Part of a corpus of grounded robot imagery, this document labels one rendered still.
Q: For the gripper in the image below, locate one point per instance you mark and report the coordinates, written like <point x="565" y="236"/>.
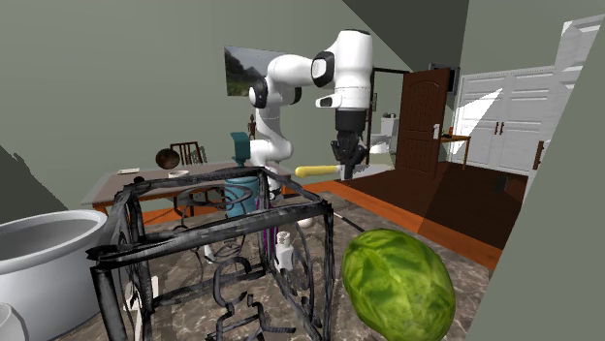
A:
<point x="350" y="120"/>

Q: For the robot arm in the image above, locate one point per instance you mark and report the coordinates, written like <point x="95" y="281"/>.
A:
<point x="350" y="71"/>

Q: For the white toilet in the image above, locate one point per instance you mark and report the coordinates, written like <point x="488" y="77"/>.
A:
<point x="388" y="130"/>

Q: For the brown wooden door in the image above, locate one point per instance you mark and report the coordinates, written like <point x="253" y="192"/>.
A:
<point x="420" y="123"/>

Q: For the teal pump bottle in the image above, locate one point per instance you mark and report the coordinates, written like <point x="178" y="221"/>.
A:
<point x="241" y="145"/>

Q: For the small wooden side table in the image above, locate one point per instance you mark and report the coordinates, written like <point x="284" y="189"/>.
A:
<point x="456" y="138"/>

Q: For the small white shaker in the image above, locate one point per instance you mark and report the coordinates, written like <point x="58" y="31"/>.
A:
<point x="284" y="250"/>

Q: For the green cabbage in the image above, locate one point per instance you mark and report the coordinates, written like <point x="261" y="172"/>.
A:
<point x="399" y="285"/>

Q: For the dark wooden chair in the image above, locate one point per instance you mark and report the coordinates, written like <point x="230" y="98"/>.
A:
<point x="188" y="152"/>

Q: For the white closet doors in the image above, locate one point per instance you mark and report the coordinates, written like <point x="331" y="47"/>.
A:
<point x="515" y="118"/>

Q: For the brown dining table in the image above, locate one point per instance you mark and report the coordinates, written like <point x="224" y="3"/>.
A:
<point x="156" y="182"/>

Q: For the white panel door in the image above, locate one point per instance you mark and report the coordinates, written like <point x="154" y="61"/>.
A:
<point x="574" y="52"/>

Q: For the large white bowl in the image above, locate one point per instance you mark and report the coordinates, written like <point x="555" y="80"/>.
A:
<point x="42" y="269"/>

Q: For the landscape wall picture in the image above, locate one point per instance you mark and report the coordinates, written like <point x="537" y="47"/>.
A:
<point x="241" y="71"/>

